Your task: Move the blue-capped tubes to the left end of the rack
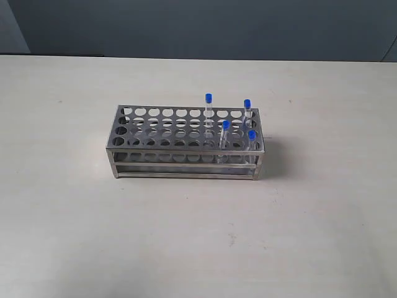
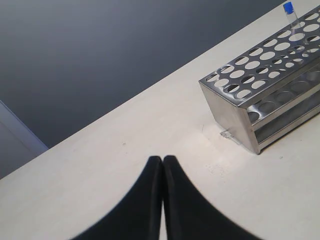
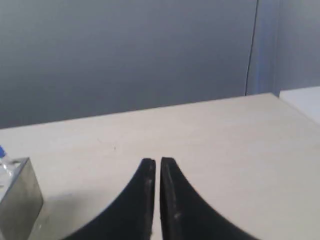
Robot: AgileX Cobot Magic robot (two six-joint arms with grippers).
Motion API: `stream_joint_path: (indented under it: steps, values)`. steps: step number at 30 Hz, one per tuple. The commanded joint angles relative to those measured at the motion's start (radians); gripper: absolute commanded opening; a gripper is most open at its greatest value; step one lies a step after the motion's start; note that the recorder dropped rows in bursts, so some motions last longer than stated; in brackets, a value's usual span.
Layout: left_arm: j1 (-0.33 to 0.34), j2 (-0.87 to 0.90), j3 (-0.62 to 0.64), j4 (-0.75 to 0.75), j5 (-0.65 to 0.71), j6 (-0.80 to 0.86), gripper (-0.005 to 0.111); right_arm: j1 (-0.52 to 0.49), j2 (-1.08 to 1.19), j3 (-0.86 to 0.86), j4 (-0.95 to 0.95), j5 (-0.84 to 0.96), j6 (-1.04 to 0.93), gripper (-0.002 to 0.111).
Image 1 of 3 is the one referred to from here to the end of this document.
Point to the stainless steel test tube rack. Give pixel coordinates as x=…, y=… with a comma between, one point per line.
x=169, y=142

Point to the blue capped tube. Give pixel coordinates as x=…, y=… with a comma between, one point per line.
x=223, y=139
x=247, y=119
x=208, y=113
x=252, y=146

